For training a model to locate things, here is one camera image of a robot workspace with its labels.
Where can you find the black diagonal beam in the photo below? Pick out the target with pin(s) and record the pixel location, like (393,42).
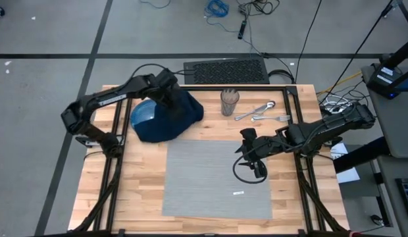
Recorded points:
(362,154)

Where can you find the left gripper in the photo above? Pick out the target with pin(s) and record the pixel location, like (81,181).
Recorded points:
(168,85)

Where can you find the black power strip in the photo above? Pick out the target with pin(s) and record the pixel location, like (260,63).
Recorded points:
(242,29)

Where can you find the blue patterned plate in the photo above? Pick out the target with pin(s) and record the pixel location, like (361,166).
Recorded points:
(141,115)

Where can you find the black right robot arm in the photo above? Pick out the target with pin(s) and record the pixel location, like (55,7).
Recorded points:
(322,131)

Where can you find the grey woven placemat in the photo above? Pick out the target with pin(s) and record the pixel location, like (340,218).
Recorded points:
(207,181)

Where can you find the black metal table frame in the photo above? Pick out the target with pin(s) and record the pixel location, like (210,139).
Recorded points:
(204,88)

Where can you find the black labelled device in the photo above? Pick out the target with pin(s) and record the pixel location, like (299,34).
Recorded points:
(383,79)

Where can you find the grey desk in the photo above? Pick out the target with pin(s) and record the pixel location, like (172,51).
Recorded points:
(391,204)

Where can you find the silver knife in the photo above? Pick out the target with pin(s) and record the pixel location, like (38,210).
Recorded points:
(261,110)

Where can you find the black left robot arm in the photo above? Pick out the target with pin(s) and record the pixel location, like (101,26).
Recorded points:
(102,98)

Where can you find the dark blue cloth napkin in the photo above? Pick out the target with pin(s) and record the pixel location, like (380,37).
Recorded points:
(177,125)

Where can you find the silver fork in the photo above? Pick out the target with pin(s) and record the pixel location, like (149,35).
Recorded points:
(273,118)

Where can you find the grey side table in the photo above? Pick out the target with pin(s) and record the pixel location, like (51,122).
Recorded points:
(395,125)

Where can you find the black tripod stand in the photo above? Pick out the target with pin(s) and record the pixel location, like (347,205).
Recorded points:
(403,52)

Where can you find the silver spoon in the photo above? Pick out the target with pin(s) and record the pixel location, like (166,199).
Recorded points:
(271,104)

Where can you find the white paper sheet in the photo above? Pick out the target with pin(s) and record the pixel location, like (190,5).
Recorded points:
(348,174)

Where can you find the white placemat label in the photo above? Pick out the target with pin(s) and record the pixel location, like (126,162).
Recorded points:
(238,193)

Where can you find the clear ribbed drinking glass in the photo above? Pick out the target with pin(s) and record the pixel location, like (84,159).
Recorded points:
(229,102)

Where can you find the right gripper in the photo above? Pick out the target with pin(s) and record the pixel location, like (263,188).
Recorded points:
(263,148)

